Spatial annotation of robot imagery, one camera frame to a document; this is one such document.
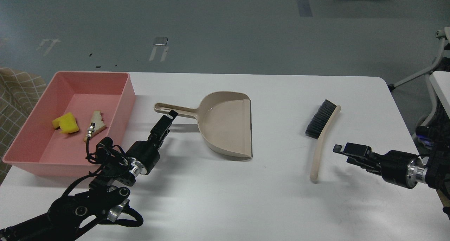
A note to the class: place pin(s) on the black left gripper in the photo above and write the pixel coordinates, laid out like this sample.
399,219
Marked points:
145,154

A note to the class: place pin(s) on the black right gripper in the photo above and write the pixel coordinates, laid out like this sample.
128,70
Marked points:
395,167

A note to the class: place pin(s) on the beige hand brush black bristles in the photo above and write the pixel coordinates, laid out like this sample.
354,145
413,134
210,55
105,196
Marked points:
318,129

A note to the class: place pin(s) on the beige plastic dustpan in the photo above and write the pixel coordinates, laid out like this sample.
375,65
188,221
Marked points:
224,119

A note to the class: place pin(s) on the yellow green sponge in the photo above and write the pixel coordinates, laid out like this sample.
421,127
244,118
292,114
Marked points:
66,123

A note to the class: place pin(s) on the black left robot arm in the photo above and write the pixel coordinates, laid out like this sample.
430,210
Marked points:
100,197

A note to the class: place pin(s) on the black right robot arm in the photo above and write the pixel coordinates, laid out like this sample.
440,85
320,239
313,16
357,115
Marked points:
434,168

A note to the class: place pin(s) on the pink plastic bin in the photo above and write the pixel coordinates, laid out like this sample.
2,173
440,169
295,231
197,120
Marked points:
52,141

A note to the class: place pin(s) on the white side table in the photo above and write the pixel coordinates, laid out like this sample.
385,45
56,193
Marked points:
440,81

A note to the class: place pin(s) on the beige checkered cloth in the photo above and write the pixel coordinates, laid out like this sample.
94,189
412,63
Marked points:
19,93

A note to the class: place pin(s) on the white grey chair frame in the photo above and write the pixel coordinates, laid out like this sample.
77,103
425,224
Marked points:
443,45

